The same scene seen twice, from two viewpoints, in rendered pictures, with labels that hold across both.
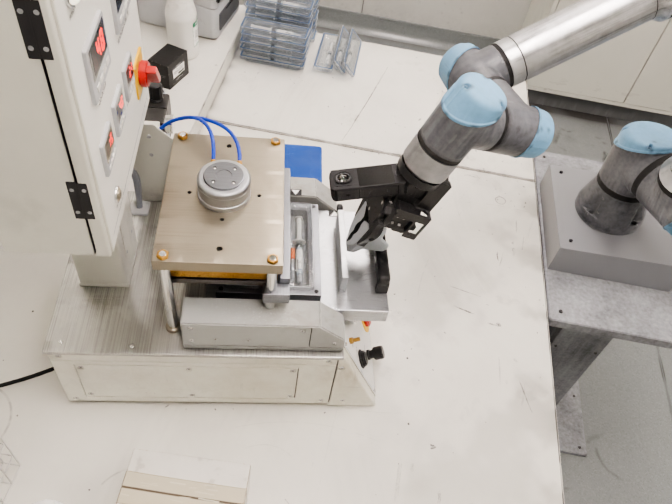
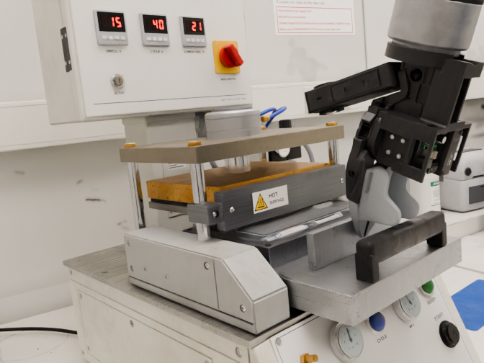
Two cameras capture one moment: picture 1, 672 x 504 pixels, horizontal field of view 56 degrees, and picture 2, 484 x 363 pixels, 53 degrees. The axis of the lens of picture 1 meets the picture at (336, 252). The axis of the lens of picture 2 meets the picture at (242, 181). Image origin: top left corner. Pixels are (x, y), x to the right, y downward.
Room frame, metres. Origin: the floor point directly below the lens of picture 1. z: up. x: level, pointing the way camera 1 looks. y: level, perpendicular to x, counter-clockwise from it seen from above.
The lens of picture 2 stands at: (0.32, -0.41, 1.14)
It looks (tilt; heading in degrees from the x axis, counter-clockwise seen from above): 8 degrees down; 60
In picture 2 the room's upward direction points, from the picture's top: 6 degrees counter-clockwise
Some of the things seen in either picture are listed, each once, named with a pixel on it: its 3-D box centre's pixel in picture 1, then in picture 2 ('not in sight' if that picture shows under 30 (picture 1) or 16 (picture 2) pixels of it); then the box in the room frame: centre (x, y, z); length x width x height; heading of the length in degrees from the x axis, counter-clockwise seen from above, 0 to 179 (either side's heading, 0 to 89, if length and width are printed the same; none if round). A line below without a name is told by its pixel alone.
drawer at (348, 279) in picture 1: (297, 255); (306, 242); (0.68, 0.06, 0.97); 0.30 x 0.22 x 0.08; 100
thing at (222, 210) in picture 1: (205, 195); (232, 152); (0.67, 0.22, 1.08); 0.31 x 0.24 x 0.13; 10
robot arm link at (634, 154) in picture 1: (641, 157); not in sight; (1.09, -0.60, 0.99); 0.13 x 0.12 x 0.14; 27
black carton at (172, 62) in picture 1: (168, 66); not in sight; (1.34, 0.50, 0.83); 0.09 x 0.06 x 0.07; 164
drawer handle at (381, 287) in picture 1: (379, 251); (404, 242); (0.71, -0.07, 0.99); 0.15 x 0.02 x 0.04; 10
